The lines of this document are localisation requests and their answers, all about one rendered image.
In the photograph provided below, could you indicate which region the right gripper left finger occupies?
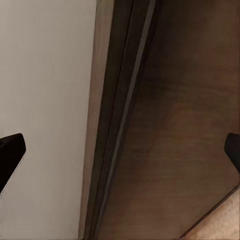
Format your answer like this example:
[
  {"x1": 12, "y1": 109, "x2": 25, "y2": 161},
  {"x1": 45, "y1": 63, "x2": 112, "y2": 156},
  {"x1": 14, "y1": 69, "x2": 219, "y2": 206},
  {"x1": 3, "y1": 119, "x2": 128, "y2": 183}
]
[{"x1": 0, "y1": 133, "x2": 26, "y2": 193}]

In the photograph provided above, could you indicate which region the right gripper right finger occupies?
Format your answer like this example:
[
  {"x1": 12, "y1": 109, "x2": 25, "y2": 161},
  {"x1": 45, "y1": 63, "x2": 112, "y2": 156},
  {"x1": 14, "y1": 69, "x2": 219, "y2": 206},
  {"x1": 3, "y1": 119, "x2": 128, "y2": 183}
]
[{"x1": 224, "y1": 132, "x2": 240, "y2": 173}]

